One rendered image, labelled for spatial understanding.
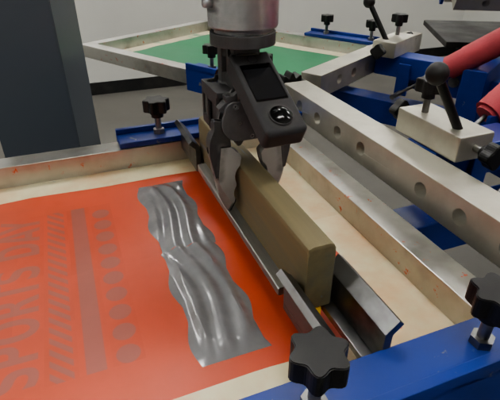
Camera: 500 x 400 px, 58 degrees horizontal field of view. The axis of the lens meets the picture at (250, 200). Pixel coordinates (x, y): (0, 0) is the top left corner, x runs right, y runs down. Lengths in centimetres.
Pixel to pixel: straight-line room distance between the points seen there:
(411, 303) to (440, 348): 11
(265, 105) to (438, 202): 26
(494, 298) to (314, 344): 15
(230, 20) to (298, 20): 437
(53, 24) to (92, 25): 324
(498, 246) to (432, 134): 19
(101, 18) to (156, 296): 389
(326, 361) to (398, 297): 23
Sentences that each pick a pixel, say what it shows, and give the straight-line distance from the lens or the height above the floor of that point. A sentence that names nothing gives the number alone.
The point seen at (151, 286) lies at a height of 96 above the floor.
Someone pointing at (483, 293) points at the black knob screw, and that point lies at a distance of 40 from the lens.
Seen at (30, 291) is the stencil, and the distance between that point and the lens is 57.
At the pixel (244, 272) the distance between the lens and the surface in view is 54.
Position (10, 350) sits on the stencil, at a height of 96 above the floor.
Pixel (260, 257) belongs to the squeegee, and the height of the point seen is 100.
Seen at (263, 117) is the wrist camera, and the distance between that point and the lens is 45.
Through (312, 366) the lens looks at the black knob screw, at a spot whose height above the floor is 106.
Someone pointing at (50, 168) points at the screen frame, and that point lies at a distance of 78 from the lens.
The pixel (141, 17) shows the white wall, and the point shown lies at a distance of 436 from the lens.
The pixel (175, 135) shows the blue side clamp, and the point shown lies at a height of 100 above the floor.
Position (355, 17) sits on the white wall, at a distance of 518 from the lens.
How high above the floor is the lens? 130
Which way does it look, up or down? 31 degrees down
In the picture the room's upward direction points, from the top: straight up
